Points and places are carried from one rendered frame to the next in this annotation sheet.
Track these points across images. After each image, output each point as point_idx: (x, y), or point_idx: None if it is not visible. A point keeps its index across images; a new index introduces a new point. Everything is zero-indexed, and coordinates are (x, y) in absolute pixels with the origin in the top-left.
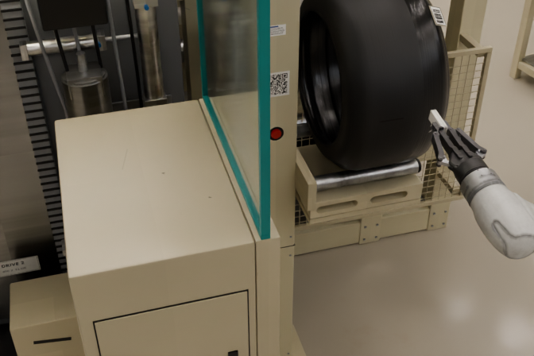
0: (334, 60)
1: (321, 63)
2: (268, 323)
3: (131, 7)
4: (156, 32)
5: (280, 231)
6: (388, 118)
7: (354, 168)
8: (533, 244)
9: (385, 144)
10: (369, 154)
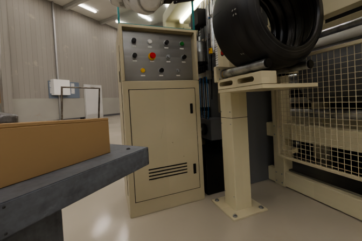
0: (298, 38)
1: (291, 41)
2: (120, 60)
3: None
4: (212, 26)
5: (226, 107)
6: (216, 13)
7: (226, 57)
8: None
9: (218, 30)
10: (217, 40)
